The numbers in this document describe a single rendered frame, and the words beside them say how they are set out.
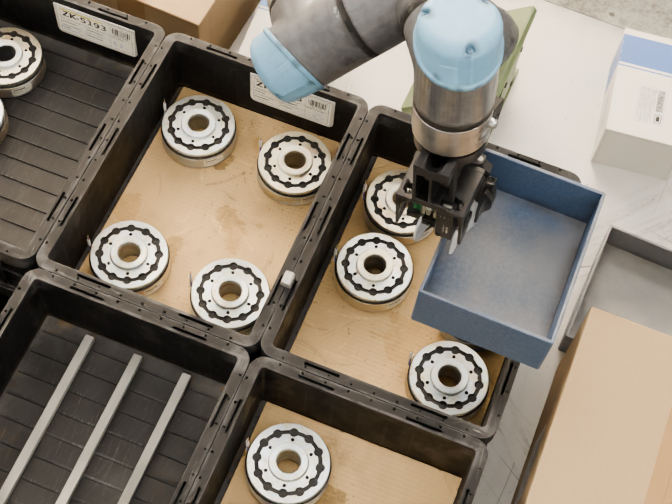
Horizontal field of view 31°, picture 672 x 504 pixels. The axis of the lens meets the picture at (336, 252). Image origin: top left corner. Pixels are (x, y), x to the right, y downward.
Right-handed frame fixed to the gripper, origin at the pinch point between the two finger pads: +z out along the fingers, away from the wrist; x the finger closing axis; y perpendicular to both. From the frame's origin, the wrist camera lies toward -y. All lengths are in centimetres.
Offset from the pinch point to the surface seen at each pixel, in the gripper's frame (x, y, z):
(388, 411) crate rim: -0.4, 15.7, 18.7
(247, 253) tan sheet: -27.9, -0.6, 26.1
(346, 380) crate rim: -6.4, 14.3, 18.2
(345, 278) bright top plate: -13.9, -1.6, 24.7
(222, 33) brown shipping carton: -51, -37, 31
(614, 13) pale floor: -7, -139, 112
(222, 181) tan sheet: -36.1, -9.2, 25.3
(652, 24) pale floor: 2, -140, 113
